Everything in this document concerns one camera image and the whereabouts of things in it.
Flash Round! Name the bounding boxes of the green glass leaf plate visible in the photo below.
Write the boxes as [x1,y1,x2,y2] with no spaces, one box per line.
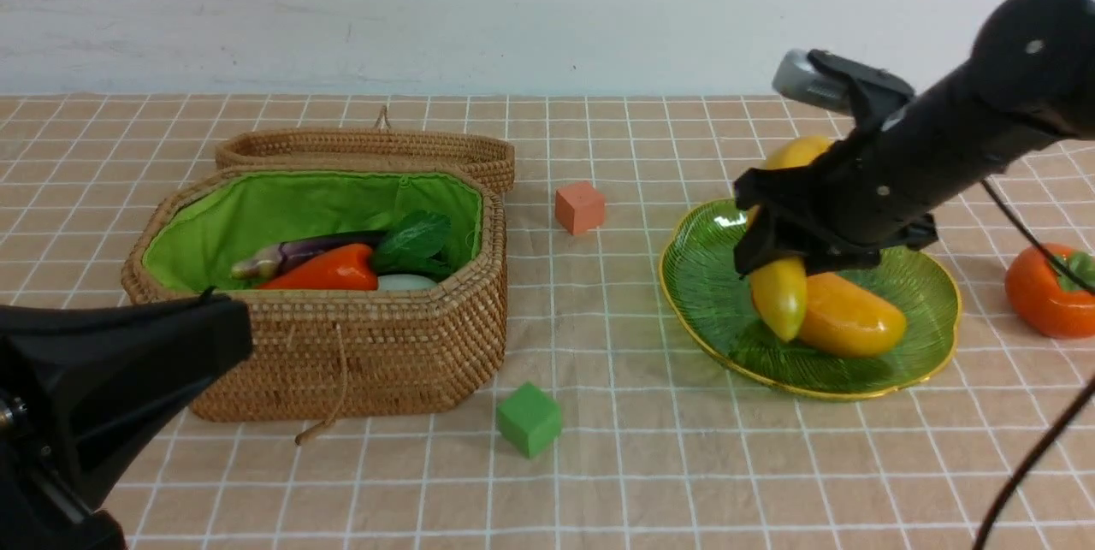
[658,198,963,402]

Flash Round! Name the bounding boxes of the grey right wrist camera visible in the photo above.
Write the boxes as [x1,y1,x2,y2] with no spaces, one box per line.
[772,50,915,126]

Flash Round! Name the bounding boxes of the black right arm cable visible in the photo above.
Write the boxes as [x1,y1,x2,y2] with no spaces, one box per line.
[971,177,1095,550]

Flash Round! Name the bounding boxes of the woven wicker basket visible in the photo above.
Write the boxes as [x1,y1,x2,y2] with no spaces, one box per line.
[122,162,508,432]

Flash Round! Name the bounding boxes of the orange plastic persimmon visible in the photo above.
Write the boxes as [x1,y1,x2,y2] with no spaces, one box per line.
[1004,247,1094,340]

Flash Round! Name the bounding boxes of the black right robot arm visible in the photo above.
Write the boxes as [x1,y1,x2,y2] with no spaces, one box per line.
[734,0,1094,276]

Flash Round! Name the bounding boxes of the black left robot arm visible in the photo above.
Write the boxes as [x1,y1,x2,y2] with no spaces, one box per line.
[1,290,252,549]

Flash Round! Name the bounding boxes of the green foam cube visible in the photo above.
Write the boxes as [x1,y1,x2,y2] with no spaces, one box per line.
[496,382,563,458]

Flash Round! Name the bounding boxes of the salmon pink foam cube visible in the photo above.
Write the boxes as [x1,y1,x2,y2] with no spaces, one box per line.
[554,180,607,237]

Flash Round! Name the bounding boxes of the orange plastic carrot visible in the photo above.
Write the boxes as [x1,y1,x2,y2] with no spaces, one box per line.
[257,209,454,293]

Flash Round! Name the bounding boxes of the yellow plastic banana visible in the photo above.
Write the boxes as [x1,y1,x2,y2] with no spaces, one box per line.
[748,134,832,342]

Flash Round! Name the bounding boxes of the purple plastic eggplant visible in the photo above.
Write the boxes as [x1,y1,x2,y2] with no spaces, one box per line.
[229,230,388,280]

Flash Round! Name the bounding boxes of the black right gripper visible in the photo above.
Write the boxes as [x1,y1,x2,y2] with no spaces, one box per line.
[734,139,941,276]

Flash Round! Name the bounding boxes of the checkered beige tablecloth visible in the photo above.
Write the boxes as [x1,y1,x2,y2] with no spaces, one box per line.
[1,94,1092,549]

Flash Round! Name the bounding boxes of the white plastic radish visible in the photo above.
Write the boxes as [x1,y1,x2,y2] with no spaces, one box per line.
[378,274,437,290]

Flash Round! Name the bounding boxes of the yellow orange plastic mango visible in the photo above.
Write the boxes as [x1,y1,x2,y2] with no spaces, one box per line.
[797,273,908,358]

